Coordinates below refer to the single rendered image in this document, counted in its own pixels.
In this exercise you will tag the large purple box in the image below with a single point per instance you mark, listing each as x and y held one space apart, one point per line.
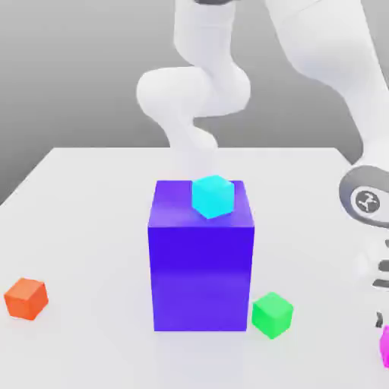
200 273

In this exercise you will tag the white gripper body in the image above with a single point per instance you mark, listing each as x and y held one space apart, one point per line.
380 319

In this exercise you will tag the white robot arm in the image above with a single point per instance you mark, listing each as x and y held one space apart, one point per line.
209 91

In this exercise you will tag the small magenta cube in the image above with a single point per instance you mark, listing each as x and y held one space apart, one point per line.
385 346

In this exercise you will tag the small orange cube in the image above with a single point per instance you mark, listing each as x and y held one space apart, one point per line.
25 299

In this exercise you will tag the small green cube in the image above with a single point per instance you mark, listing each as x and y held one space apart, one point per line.
272 316

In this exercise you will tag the small cyan cube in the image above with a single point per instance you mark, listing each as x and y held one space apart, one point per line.
212 197

